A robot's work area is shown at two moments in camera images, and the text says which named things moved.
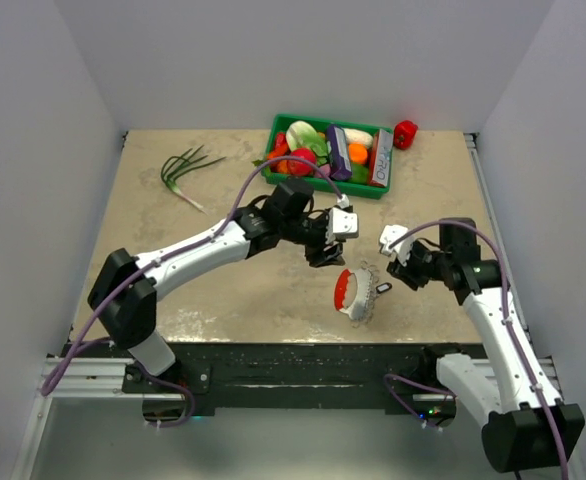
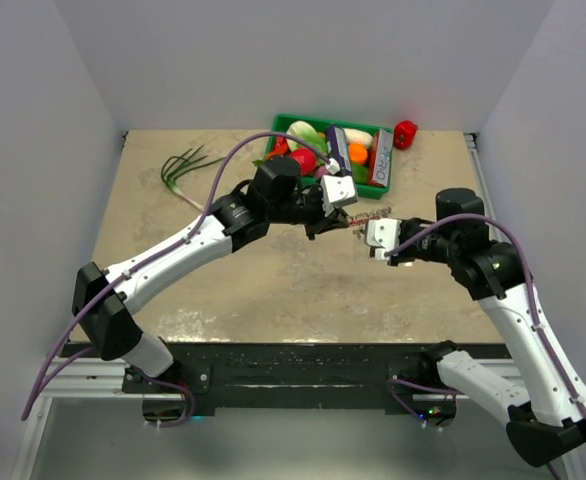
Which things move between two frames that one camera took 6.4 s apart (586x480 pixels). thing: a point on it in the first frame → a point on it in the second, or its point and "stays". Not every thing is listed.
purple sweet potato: x=326 y=169 stays
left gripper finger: x=331 y=251 → x=339 y=219
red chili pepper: x=281 y=147 stays
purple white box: x=340 y=166 stays
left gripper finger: x=331 y=261 → x=320 y=228
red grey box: x=380 y=157 stays
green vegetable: x=359 y=173 stays
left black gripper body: x=307 y=233 → x=302 y=209
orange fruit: x=358 y=152 stays
